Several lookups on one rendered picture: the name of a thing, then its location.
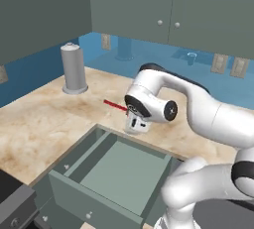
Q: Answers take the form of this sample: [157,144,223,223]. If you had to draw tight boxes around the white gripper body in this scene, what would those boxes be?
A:
[124,122,151,136]

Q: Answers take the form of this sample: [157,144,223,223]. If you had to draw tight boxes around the red straw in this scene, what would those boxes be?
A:
[102,99,129,112]

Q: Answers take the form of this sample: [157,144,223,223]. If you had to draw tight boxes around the open grey-green drawer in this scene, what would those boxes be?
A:
[48,127,177,229]

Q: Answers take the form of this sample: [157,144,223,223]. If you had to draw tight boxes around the clear blue smoothie cup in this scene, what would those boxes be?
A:
[115,35,136,62]

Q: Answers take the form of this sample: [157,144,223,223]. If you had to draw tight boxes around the grey paper towel holder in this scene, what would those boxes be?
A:
[60,42,89,95]

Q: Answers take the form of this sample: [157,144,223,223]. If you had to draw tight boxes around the small clear glass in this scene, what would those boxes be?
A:
[186,52,198,66]

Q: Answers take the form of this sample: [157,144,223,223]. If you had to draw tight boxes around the beige wall socket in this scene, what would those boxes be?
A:
[100,33,112,52]
[210,53,229,75]
[229,57,250,79]

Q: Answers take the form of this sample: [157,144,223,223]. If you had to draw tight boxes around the grey-green wall cupboard door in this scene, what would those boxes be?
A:
[87,0,176,45]
[168,0,254,60]

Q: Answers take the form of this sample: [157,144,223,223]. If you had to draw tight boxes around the grey-green wall cupboard run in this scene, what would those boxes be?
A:
[0,0,93,66]

